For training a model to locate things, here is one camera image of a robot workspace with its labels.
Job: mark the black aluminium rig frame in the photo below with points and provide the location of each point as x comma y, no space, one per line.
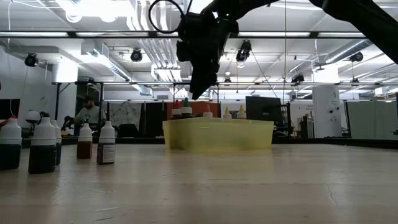
124,34

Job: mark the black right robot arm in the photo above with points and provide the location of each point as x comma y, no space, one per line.
357,15

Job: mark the yellow translucent plastic bin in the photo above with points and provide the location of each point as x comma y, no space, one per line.
217,135

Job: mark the black ceiling-mounted device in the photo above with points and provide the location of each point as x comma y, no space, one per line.
298,78
136,55
243,53
31,59
356,57

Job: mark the large red food colouring bottle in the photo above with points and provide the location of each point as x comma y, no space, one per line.
176,112

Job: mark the white pillar with sockets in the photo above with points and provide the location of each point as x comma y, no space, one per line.
326,105

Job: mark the grey marbled panel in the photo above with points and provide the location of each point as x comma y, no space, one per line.
124,113

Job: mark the black office chair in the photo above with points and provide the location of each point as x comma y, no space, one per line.
127,130

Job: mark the pale green partition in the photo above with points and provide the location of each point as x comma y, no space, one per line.
373,118

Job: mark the small orange dropper bottle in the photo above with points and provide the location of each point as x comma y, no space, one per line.
84,147

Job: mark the person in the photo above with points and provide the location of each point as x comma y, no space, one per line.
90,113

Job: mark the large yellow food colouring bottle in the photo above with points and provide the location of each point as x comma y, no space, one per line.
241,114
227,115

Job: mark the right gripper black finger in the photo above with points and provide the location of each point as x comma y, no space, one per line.
202,84

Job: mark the black distant rig frame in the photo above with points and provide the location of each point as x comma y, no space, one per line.
140,83

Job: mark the black computer monitor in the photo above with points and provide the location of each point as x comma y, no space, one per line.
263,109

